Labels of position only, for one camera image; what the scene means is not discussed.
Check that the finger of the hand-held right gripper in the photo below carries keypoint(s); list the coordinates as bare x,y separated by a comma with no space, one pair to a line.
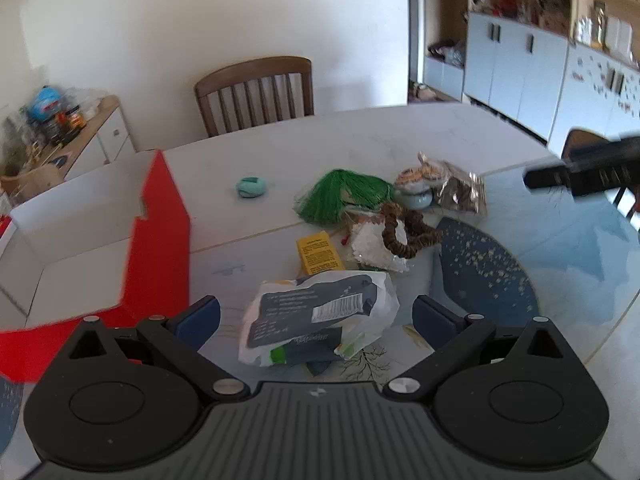
607,149
560,179

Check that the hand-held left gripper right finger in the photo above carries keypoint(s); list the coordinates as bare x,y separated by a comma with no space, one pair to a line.
432,322

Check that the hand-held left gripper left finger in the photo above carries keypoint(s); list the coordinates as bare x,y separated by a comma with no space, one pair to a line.
197,322

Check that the red and white cardboard box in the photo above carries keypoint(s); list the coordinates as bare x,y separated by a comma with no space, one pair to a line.
165,260

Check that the foil snack packet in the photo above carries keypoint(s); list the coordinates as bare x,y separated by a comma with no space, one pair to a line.
462,192

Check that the white and navy plastic packet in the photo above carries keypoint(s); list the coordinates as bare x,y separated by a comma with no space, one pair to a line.
310,310

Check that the small yellow box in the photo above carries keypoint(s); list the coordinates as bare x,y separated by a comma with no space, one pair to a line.
317,255

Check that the tiger plush toy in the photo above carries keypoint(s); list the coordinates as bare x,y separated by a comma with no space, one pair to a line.
415,177

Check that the green tassel ornament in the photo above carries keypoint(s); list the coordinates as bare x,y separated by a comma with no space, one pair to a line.
340,195

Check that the dark wooden chair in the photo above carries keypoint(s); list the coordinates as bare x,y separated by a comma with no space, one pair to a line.
582,140

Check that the blue printed table mat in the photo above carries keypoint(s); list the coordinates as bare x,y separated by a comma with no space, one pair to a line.
565,270

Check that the red toy figure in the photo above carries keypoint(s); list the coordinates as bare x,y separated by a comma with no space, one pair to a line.
507,5

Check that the white wood-top sideboard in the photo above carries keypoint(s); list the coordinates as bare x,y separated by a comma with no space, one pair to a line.
107,130

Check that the curved wooden stand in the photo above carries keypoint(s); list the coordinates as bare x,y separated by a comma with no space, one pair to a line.
35,177

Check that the brown wooden slat chair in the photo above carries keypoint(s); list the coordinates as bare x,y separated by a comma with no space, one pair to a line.
250,95

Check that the orange label jar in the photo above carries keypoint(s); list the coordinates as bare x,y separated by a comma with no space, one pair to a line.
75,117

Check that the blue plastic bag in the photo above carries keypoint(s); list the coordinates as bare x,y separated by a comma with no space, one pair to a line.
45,102

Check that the white and wood wall cabinet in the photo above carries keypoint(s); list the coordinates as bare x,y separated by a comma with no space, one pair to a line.
525,60

